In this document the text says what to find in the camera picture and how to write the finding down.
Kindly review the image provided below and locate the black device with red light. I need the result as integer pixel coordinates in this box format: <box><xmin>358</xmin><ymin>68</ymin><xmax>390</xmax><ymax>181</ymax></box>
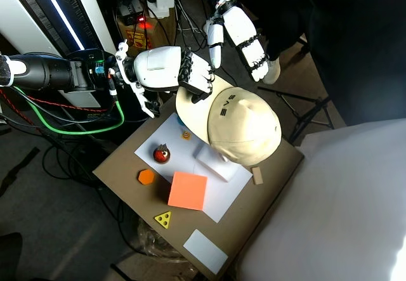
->
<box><xmin>117</xmin><ymin>0</ymin><xmax>150</xmax><ymax>27</ymax></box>

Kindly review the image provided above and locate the brown cardboard box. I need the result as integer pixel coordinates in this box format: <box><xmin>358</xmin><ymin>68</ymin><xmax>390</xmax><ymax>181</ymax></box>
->
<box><xmin>116</xmin><ymin>6</ymin><xmax>178</xmax><ymax>72</ymax></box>

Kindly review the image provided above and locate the white power strip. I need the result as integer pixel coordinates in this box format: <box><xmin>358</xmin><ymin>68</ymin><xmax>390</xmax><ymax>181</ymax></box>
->
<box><xmin>146</xmin><ymin>0</ymin><xmax>172</xmax><ymax>19</ymax></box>

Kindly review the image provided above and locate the orange hexagon block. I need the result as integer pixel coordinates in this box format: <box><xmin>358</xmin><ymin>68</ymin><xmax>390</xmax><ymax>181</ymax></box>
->
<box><xmin>137</xmin><ymin>169</ymin><xmax>156</xmax><ymax>186</ymax></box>

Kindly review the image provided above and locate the orange cube block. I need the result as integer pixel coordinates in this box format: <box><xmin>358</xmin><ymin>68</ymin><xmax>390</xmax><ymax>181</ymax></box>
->
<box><xmin>167</xmin><ymin>171</ymin><xmax>208</xmax><ymax>211</ymax></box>

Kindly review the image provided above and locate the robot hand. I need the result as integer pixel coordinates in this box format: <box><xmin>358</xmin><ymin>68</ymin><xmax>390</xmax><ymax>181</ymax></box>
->
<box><xmin>205</xmin><ymin>4</ymin><xmax>271</xmax><ymax>83</ymax></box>
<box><xmin>132</xmin><ymin>45</ymin><xmax>216</xmax><ymax>105</ymax></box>

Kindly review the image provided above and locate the white foam mannequin head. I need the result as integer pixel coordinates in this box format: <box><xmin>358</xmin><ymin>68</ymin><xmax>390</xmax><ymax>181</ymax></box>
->
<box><xmin>193</xmin><ymin>143</ymin><xmax>242</xmax><ymax>183</ymax></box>

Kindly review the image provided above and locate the large white paper sheet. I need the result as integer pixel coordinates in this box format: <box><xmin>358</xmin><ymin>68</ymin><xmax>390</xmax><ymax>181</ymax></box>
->
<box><xmin>134</xmin><ymin>112</ymin><xmax>254</xmax><ymax>224</ymax></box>

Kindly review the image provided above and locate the beige baseball cap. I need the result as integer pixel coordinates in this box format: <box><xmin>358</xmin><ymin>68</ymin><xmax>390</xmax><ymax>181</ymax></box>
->
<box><xmin>175</xmin><ymin>77</ymin><xmax>282</xmax><ymax>167</ymax></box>

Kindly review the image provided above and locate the clear plastic bag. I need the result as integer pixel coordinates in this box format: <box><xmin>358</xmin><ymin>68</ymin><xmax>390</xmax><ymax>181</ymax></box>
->
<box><xmin>133</xmin><ymin>217</ymin><xmax>197</xmax><ymax>272</ymax></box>

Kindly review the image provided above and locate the black strap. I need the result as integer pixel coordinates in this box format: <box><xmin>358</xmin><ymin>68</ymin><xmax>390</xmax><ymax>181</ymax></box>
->
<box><xmin>0</xmin><ymin>147</ymin><xmax>41</xmax><ymax>197</ymax></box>

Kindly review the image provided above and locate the red brown bird toy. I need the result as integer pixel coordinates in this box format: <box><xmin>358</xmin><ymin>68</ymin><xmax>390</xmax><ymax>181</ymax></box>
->
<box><xmin>153</xmin><ymin>143</ymin><xmax>171</xmax><ymax>165</ymax></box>

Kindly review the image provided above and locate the black tripod stand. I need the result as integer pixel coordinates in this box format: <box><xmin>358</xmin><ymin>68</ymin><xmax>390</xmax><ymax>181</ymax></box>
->
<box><xmin>257</xmin><ymin>86</ymin><xmax>336</xmax><ymax>145</ymax></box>

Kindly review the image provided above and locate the white backdrop sheet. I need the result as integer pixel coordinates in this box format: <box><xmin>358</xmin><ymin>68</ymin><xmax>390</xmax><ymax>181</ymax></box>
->
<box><xmin>236</xmin><ymin>117</ymin><xmax>406</xmax><ymax>281</ymax></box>

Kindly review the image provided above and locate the tan wooden block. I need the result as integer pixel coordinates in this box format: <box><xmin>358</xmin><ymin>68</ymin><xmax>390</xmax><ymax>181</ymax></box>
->
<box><xmin>251</xmin><ymin>166</ymin><xmax>264</xmax><ymax>186</ymax></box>

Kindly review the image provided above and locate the white black light panel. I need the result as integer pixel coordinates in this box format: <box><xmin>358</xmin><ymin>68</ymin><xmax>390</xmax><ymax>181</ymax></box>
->
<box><xmin>0</xmin><ymin>0</ymin><xmax>126</xmax><ymax>109</ymax></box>

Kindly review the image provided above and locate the yellow triangle block with holes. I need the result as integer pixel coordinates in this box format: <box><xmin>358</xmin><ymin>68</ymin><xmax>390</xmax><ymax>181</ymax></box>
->
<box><xmin>154</xmin><ymin>210</ymin><xmax>173</xmax><ymax>230</ymax></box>

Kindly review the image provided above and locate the green cable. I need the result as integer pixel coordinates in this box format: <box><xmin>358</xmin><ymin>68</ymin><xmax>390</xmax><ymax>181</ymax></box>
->
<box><xmin>12</xmin><ymin>86</ymin><xmax>126</xmax><ymax>135</ymax></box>

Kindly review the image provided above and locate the black equipment case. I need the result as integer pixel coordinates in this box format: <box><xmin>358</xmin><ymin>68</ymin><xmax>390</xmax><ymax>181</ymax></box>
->
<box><xmin>63</xmin><ymin>92</ymin><xmax>159</xmax><ymax>136</ymax></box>

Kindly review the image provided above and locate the red braided cable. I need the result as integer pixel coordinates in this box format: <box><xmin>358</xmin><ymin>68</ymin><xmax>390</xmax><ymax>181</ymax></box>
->
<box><xmin>0</xmin><ymin>89</ymin><xmax>110</xmax><ymax>114</ymax></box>

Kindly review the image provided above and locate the person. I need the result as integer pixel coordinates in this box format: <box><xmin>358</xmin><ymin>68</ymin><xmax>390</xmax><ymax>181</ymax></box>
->
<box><xmin>253</xmin><ymin>0</ymin><xmax>321</xmax><ymax>85</ymax></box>

